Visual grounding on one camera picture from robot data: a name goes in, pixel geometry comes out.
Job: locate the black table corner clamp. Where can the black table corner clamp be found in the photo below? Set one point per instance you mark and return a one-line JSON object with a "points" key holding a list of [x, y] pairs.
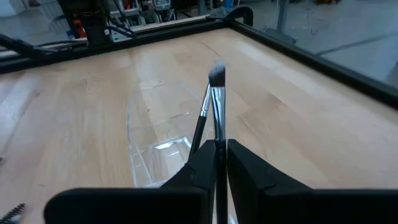
{"points": [[241, 12]]}

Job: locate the black makeup brush silver ferrule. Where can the black makeup brush silver ferrule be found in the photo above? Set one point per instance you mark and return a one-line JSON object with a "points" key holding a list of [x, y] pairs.
{"points": [[12, 214], [199, 133]]}

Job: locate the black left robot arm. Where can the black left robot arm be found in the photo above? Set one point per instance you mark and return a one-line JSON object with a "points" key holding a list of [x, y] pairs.
{"points": [[93, 28]]}

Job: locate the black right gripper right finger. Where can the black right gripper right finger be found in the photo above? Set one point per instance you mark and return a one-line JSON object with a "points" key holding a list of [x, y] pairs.
{"points": [[258, 186]]}

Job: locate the black makeup brush fluffy bristles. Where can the black makeup brush fluffy bristles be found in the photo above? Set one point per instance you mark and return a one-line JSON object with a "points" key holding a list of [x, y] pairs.
{"points": [[218, 109]]}

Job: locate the black table edge rail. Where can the black table edge rail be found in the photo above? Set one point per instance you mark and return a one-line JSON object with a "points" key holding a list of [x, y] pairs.
{"points": [[342, 76]]}

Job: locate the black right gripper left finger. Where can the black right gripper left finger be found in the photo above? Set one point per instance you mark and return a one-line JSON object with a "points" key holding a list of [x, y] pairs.
{"points": [[192, 186]]}

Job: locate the clear acrylic organizer box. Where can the clear acrylic organizer box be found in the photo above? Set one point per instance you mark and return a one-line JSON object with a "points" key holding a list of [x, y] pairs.
{"points": [[169, 146]]}

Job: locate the grey stand post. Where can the grey stand post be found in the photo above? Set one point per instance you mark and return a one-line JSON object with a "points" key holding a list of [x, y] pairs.
{"points": [[282, 18]]}

